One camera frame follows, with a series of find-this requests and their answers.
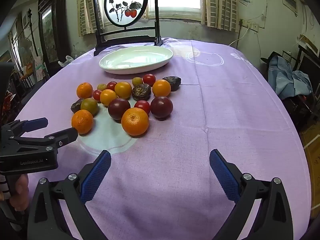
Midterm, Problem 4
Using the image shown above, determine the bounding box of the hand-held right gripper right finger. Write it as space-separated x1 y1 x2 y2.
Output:
209 149 293 240

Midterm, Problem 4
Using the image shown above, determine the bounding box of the blue cloth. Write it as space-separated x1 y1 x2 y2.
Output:
269 55 313 100

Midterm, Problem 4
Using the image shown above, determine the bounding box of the greenish yellow tomato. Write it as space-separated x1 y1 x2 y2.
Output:
80 98 99 117

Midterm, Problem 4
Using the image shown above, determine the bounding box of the white oval plate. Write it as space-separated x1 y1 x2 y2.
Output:
99 45 174 75

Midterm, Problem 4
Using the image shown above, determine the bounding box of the large orange tangerine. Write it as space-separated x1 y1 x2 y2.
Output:
121 107 150 136

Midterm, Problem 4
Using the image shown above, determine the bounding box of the wall vent grille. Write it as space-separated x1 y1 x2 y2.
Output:
282 0 298 14

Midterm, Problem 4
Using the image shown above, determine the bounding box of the small orange tangerine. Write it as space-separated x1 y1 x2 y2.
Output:
76 82 93 99

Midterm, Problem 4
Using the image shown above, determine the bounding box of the dark brown wrinkled fruit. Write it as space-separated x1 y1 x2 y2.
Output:
70 98 84 113
132 83 152 101
162 76 182 92

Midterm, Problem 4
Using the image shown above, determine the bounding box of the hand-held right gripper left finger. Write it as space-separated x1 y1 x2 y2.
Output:
27 149 112 240

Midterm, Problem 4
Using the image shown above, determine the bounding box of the medium orange tangerine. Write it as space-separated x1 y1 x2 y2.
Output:
71 109 94 134

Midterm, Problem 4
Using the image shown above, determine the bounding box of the round painted table screen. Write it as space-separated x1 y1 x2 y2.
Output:
92 0 164 56

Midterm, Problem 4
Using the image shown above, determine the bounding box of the yellow-orange tomato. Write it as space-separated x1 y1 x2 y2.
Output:
152 79 172 97
100 89 118 106
114 81 132 99

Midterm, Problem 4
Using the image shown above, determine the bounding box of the dark wooden cabinet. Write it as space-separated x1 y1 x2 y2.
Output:
37 0 75 78

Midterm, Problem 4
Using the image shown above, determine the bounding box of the white plastic bag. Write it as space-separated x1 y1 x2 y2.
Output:
58 55 75 67

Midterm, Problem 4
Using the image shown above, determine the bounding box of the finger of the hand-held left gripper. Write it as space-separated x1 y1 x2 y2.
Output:
0 127 78 153
1 117 49 140

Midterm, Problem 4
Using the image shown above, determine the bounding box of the dark purple tomato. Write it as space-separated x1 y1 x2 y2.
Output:
150 96 174 119
108 97 131 120

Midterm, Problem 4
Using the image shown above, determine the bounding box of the checkered beige curtain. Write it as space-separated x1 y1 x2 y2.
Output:
77 0 105 37
202 0 239 32

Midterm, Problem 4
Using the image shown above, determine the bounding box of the purple tablecloth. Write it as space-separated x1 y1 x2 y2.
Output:
14 38 312 240

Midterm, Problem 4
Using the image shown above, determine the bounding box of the person's left hand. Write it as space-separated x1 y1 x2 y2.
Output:
9 174 30 212

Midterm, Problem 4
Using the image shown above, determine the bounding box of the white power cable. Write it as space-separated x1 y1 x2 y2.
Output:
229 26 250 48

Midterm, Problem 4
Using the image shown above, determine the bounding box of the white wall socket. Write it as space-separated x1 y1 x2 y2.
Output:
239 19 259 32

